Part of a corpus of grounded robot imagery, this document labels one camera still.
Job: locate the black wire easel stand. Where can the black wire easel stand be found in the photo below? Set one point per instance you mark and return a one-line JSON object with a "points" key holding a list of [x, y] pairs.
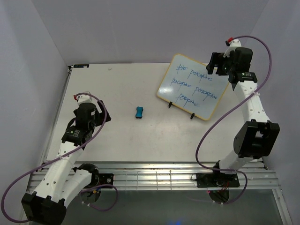
{"points": [[171, 105]]}

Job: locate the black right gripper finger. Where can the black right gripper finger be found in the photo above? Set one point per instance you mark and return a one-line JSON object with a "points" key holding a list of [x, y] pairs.
{"points": [[215, 56], [210, 67]]}

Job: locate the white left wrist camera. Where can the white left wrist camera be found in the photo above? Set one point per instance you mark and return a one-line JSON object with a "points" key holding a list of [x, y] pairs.
{"points": [[84, 98]]}

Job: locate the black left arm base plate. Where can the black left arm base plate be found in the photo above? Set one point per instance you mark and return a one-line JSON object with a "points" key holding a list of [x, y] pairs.
{"points": [[105, 179]]}

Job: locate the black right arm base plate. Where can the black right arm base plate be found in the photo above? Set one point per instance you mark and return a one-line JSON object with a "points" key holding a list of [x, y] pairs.
{"points": [[215, 180]]}

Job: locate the yellow framed whiteboard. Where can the yellow framed whiteboard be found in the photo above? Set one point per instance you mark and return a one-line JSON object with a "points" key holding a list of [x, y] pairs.
{"points": [[188, 86]]}

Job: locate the aluminium table frame rail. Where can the aluminium table frame rail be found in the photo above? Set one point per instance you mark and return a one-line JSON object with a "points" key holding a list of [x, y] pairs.
{"points": [[180, 176]]}

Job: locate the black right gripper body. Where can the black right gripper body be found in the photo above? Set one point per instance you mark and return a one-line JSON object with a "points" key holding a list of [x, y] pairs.
{"points": [[227, 66]]}

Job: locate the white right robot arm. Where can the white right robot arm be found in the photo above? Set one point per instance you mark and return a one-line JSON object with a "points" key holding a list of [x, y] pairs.
{"points": [[258, 134]]}

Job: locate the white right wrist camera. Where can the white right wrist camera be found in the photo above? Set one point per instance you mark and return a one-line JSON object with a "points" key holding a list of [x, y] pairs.
{"points": [[232, 44]]}

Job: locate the black left corner label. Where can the black left corner label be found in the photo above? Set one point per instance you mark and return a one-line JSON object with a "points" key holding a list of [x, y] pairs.
{"points": [[81, 66]]}

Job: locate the blue whiteboard eraser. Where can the blue whiteboard eraser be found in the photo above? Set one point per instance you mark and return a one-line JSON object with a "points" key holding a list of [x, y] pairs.
{"points": [[139, 112]]}

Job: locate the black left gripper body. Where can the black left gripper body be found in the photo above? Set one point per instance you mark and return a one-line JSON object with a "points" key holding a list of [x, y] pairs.
{"points": [[98, 120]]}

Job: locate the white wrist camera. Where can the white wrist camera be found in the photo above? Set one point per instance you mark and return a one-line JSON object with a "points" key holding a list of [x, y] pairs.
{"points": [[232, 44], [84, 98]]}

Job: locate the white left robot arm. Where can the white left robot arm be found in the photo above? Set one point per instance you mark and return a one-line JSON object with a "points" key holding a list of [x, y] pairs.
{"points": [[48, 202]]}

